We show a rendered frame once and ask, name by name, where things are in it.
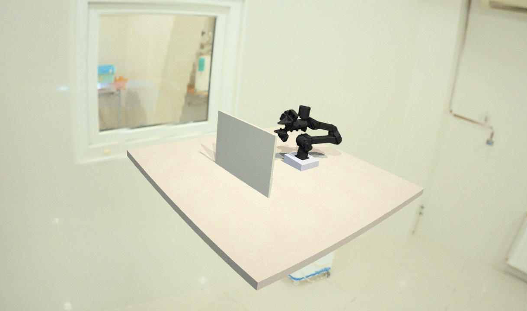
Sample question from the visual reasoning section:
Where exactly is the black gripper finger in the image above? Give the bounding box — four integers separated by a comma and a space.
278, 114, 293, 125
274, 128, 287, 138

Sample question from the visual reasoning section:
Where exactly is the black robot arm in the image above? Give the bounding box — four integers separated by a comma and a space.
295, 105, 342, 160

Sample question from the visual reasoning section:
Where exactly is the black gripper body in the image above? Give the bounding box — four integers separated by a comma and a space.
278, 109, 301, 142

